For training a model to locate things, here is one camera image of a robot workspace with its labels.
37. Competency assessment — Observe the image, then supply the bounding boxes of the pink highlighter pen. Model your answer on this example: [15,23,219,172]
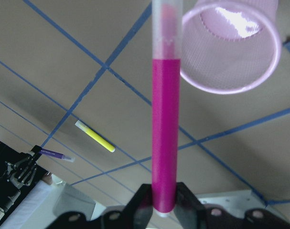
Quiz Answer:
[152,0,183,217]

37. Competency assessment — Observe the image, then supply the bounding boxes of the purple highlighter pen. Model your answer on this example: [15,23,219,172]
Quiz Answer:
[39,149,75,163]

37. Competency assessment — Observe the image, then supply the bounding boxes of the person in white shirt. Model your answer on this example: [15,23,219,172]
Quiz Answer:
[42,173,65,186]

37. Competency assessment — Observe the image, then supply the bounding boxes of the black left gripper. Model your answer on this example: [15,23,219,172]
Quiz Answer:
[0,141,43,212]

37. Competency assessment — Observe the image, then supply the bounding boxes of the yellow highlighter pen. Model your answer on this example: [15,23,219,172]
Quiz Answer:
[75,120,116,153]

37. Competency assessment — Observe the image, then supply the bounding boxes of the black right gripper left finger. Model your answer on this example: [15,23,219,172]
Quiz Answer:
[125,184,153,229]

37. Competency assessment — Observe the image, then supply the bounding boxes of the pink mesh cup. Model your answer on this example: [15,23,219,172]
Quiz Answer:
[181,0,281,94]

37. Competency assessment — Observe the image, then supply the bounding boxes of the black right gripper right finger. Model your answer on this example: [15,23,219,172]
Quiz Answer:
[174,182,206,229]

